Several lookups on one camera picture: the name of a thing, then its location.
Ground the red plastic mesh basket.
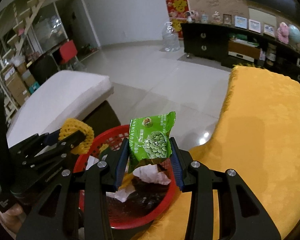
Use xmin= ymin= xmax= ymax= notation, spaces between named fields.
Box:
xmin=74 ymin=125 xmax=177 ymax=230

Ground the red chair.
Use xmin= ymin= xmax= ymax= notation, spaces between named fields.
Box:
xmin=59 ymin=40 xmax=77 ymax=64

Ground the black tv cabinet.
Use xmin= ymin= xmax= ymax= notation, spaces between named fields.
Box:
xmin=181 ymin=23 xmax=300 ymax=83

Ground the large clear water jug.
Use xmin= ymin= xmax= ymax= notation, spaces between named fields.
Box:
xmin=161 ymin=22 xmax=180 ymax=52

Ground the white paper sheet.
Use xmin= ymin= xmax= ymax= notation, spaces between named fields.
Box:
xmin=133 ymin=164 xmax=171 ymax=185

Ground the green snack packet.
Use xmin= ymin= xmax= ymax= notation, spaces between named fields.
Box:
xmin=128 ymin=111 xmax=175 ymax=173

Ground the red festive wall poster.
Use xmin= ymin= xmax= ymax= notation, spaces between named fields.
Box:
xmin=166 ymin=0 xmax=189 ymax=40

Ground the operator left hand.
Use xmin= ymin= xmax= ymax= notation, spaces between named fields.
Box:
xmin=0 ymin=203 xmax=26 ymax=239

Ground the yellow floral tablecloth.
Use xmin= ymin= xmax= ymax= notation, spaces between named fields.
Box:
xmin=137 ymin=65 xmax=300 ymax=240

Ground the white cushioned bench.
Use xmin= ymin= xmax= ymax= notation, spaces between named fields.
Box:
xmin=7 ymin=70 xmax=114 ymax=147

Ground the light blue globe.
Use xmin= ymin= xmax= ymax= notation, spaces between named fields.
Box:
xmin=289 ymin=24 xmax=300 ymax=44

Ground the pink plush toy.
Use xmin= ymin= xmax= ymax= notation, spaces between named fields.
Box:
xmin=276 ymin=22 xmax=289 ymax=44

